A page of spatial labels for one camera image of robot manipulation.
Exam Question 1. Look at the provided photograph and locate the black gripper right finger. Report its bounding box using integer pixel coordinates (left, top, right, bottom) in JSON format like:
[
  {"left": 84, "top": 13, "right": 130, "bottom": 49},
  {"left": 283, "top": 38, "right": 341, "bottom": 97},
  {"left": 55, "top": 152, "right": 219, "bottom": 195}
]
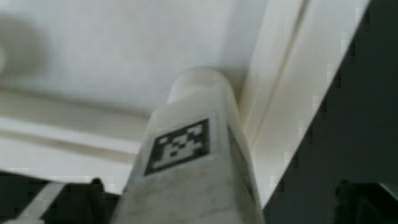
[{"left": 334, "top": 180, "right": 398, "bottom": 224}]

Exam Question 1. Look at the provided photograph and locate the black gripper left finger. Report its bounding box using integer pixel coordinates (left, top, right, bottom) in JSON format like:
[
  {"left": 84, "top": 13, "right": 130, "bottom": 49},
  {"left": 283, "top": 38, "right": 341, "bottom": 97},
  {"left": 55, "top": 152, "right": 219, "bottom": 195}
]
[{"left": 0, "top": 171, "right": 119, "bottom": 224}]

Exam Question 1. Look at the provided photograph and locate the white table leg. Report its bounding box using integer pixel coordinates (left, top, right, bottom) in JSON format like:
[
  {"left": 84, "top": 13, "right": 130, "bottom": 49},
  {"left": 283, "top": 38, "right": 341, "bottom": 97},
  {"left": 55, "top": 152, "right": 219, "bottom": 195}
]
[{"left": 112, "top": 68, "right": 265, "bottom": 224}]

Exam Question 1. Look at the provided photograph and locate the white square tabletop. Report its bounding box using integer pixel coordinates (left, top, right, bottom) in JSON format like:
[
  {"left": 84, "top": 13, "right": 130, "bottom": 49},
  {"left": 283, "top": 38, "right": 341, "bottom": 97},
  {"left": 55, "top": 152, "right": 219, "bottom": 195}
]
[{"left": 0, "top": 0, "right": 372, "bottom": 196}]

